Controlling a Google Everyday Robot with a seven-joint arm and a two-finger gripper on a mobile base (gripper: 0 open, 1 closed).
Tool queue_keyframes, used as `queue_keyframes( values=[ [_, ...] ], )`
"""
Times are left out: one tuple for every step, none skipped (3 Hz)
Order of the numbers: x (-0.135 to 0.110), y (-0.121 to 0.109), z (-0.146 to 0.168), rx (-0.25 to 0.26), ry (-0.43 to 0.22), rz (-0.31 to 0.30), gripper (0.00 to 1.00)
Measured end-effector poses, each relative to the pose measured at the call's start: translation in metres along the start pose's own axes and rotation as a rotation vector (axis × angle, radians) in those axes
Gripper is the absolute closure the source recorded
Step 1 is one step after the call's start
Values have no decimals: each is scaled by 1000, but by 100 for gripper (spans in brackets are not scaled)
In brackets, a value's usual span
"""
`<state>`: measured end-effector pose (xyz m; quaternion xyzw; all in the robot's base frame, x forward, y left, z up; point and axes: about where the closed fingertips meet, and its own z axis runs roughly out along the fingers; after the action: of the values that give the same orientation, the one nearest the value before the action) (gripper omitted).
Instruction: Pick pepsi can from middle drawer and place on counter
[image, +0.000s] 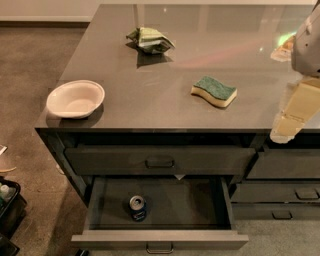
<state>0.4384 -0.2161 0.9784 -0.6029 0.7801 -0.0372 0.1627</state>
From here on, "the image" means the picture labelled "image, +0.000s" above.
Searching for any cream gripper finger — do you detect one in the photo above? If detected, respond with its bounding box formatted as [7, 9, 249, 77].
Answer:
[270, 77, 320, 144]

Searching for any blue pepsi can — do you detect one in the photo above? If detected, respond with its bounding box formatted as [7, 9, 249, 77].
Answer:
[129, 195, 146, 221]

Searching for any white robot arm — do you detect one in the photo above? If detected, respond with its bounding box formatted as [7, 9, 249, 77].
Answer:
[270, 2, 320, 144]

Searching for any dark right top drawer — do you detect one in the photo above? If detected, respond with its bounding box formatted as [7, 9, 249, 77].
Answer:
[247, 147, 320, 179]

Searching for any dark drawer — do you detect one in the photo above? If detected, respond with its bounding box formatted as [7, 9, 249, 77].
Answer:
[233, 203, 320, 220]
[65, 145, 255, 175]
[247, 147, 320, 179]
[231, 183, 320, 203]

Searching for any dark right middle drawer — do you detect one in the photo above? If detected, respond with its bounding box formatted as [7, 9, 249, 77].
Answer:
[231, 183, 320, 203]

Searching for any dark cabinet counter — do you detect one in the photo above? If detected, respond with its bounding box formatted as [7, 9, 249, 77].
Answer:
[36, 3, 319, 200]

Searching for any dark right bottom drawer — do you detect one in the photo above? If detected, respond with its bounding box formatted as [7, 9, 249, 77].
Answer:
[233, 203, 320, 220]

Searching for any open middle drawer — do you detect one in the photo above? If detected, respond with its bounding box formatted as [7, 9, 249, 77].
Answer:
[72, 176, 248, 254]

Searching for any green yellow sponge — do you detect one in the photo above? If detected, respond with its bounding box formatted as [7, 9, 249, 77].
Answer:
[191, 76, 237, 108]

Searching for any crumpled green chip bag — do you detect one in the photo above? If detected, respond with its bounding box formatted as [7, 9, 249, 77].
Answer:
[126, 27, 175, 54]

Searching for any white bowl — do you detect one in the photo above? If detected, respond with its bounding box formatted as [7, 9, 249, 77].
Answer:
[46, 80, 105, 119]

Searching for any black bin with bottles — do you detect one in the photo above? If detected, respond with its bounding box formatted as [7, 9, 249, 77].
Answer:
[0, 178, 26, 256]

